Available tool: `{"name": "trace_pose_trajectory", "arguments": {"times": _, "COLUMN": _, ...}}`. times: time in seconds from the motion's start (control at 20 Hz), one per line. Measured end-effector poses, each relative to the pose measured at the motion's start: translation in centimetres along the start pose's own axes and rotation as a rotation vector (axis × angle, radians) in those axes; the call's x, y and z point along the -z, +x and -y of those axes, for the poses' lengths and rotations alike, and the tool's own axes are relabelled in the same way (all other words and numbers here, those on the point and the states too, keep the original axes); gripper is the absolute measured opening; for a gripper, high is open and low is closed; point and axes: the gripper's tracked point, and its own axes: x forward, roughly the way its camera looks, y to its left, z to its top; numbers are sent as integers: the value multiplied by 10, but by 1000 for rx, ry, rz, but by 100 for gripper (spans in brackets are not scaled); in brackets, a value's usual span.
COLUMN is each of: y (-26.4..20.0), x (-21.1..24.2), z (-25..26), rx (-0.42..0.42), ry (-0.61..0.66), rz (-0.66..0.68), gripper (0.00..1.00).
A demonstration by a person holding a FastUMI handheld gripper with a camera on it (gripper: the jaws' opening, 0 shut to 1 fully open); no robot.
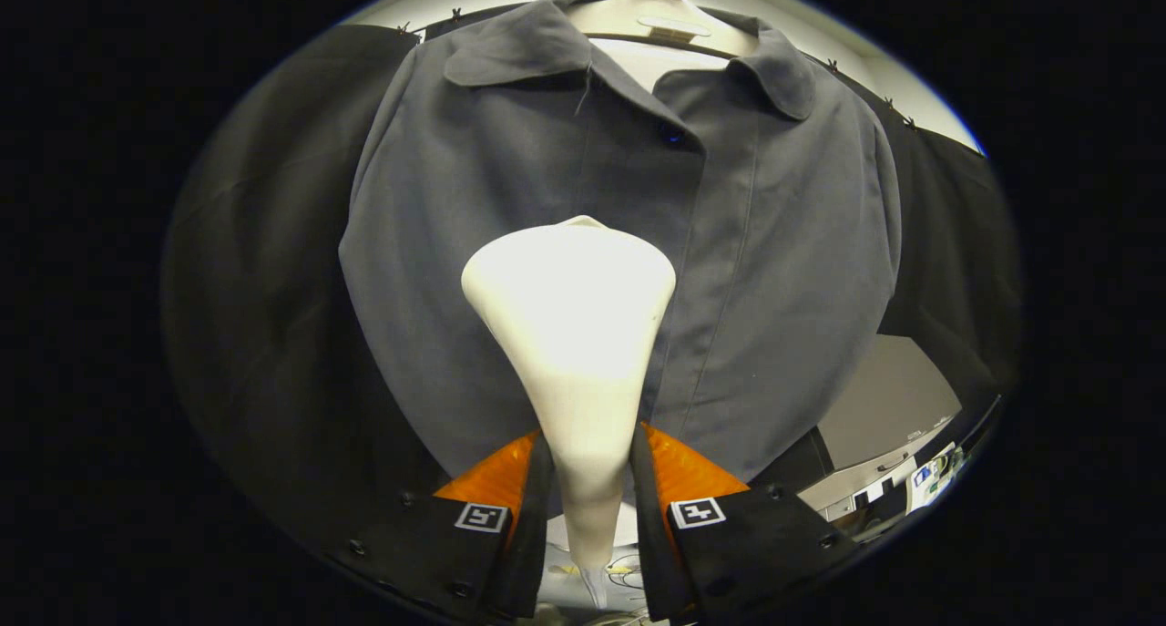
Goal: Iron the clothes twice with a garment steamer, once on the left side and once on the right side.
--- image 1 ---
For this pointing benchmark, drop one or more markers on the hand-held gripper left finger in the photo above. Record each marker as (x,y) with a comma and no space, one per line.
(530,544)

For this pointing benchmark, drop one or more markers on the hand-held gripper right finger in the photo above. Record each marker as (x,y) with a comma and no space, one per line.
(651,544)

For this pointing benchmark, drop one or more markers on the white garment steamer head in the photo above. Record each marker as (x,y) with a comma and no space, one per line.
(569,325)

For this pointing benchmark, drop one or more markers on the grey button-up shirt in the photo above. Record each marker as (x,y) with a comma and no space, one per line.
(783,271)

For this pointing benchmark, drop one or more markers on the cream plastic clothes hanger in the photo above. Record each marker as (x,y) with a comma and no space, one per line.
(660,15)

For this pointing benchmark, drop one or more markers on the grey cabinet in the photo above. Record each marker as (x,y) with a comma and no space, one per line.
(884,398)

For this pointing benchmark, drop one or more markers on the white desk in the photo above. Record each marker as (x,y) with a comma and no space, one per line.
(934,482)

